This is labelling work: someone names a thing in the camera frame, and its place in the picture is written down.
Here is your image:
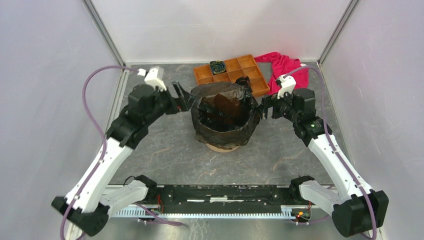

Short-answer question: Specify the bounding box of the aluminium rail frame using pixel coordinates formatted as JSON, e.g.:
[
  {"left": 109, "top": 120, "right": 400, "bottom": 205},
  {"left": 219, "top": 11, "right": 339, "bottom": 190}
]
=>
[{"left": 74, "top": 184, "right": 377, "bottom": 220}]

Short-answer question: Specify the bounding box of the orange plastic trash bin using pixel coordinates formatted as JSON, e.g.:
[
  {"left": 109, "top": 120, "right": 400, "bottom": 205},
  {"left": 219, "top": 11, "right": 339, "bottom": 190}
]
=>
[{"left": 205, "top": 143, "right": 239, "bottom": 153}]

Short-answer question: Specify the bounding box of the rolled bag with yellow-green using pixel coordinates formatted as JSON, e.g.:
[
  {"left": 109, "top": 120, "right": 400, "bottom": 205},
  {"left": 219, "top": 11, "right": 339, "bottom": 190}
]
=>
[{"left": 209, "top": 60, "right": 227, "bottom": 76}]

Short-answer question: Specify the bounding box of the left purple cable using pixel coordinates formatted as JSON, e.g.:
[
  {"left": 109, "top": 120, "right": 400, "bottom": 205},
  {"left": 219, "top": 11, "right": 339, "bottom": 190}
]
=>
[{"left": 59, "top": 65, "right": 140, "bottom": 240}]

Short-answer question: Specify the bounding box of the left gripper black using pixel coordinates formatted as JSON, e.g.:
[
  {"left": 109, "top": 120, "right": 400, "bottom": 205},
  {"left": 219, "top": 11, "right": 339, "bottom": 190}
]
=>
[{"left": 145, "top": 80, "right": 198, "bottom": 125}]

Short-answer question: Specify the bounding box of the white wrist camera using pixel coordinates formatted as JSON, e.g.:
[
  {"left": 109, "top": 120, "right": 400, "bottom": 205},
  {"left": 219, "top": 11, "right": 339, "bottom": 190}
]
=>
[
  {"left": 275, "top": 74, "right": 296, "bottom": 99},
  {"left": 137, "top": 66, "right": 168, "bottom": 92}
]

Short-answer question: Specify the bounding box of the black trash bag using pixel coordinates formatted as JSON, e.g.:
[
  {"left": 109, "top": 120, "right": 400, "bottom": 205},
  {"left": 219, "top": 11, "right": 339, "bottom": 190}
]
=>
[{"left": 190, "top": 82, "right": 261, "bottom": 149}]

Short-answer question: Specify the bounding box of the red cloth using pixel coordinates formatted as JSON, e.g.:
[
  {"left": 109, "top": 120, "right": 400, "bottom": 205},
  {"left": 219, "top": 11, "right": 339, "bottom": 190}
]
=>
[{"left": 254, "top": 51, "right": 309, "bottom": 95}]

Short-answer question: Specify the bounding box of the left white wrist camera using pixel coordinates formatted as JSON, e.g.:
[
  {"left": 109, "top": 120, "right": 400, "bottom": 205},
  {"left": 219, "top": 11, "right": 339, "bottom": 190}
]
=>
[{"left": 137, "top": 66, "right": 168, "bottom": 92}]

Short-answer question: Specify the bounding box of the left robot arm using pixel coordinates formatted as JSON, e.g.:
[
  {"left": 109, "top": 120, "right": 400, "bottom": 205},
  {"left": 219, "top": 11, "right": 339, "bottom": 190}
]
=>
[{"left": 51, "top": 82, "right": 195, "bottom": 237}]

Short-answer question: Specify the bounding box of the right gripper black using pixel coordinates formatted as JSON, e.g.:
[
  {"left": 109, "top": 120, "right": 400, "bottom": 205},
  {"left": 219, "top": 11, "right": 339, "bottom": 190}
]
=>
[{"left": 255, "top": 87, "right": 300, "bottom": 123}]

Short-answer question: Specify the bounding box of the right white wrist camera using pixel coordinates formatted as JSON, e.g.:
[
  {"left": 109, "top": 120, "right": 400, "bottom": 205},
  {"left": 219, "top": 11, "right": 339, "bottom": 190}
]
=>
[{"left": 275, "top": 74, "right": 296, "bottom": 99}]

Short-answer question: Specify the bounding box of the black rolled bag centre right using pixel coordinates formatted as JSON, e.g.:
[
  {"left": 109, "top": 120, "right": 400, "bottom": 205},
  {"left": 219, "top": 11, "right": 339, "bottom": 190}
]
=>
[{"left": 235, "top": 75, "right": 253, "bottom": 93}]

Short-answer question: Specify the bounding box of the orange compartment tray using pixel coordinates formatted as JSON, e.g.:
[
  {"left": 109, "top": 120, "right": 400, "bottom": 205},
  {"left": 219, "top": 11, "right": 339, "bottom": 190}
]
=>
[{"left": 193, "top": 54, "right": 270, "bottom": 97}]

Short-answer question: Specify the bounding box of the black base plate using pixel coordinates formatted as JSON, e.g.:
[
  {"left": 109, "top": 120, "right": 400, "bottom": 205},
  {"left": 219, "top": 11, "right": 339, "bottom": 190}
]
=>
[{"left": 141, "top": 184, "right": 309, "bottom": 214}]

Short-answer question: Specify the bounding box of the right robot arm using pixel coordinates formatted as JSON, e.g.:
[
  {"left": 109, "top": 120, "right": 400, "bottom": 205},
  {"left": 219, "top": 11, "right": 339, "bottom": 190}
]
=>
[{"left": 259, "top": 88, "right": 389, "bottom": 239}]

